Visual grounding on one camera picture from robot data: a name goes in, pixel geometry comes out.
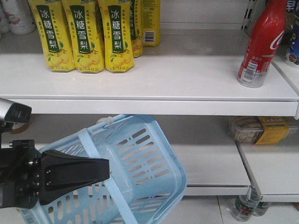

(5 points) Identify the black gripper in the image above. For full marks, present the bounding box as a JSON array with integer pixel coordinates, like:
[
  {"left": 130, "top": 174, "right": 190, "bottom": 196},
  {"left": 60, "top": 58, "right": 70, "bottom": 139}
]
[{"left": 0, "top": 140, "right": 110, "bottom": 209}]

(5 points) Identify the light blue plastic basket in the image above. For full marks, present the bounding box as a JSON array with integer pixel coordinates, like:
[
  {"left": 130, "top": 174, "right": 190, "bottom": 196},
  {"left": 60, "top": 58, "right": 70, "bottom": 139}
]
[{"left": 21, "top": 115, "right": 187, "bottom": 224}]

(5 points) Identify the red aluminium coke bottle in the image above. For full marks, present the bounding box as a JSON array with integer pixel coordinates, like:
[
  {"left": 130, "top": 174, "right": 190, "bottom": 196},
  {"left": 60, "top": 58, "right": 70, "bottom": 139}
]
[{"left": 237, "top": 0, "right": 287, "bottom": 88}]

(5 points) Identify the yellow pear drink bottle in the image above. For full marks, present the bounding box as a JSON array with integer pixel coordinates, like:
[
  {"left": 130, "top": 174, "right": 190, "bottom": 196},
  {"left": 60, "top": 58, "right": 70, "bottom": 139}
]
[
  {"left": 28, "top": 0, "right": 75, "bottom": 72},
  {"left": 98, "top": 0, "right": 135, "bottom": 73},
  {"left": 62, "top": 0, "right": 105, "bottom": 74}
]

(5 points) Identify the white store shelving unit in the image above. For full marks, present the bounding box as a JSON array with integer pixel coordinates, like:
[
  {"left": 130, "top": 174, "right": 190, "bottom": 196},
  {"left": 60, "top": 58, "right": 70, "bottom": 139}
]
[{"left": 0, "top": 0, "right": 299, "bottom": 196}]

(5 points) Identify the clear water bottle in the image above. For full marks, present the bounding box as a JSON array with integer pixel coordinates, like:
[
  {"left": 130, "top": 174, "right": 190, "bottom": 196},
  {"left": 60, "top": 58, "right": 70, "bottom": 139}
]
[
  {"left": 253, "top": 202, "right": 271, "bottom": 217},
  {"left": 231, "top": 195, "right": 260, "bottom": 222}
]

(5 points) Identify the clear cookie box yellow label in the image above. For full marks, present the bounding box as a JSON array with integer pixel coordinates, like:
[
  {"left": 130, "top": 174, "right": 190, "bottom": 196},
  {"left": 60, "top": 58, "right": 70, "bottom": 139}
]
[{"left": 228, "top": 116, "right": 299, "bottom": 145}]

